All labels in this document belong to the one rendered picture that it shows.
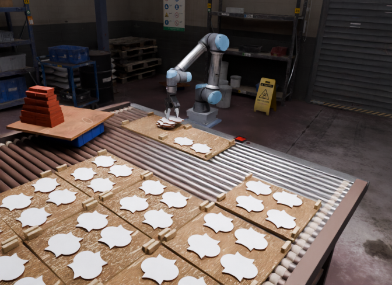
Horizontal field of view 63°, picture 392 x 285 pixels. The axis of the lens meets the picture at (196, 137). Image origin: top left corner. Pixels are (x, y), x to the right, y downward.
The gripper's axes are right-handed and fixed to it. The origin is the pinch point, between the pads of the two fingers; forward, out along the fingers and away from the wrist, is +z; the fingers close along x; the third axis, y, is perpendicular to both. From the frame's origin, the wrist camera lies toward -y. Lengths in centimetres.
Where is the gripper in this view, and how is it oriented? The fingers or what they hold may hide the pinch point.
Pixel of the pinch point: (172, 117)
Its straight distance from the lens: 244.0
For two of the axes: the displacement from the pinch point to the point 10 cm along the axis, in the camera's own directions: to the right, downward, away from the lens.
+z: -0.4, 9.1, 4.0
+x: -8.7, 1.7, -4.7
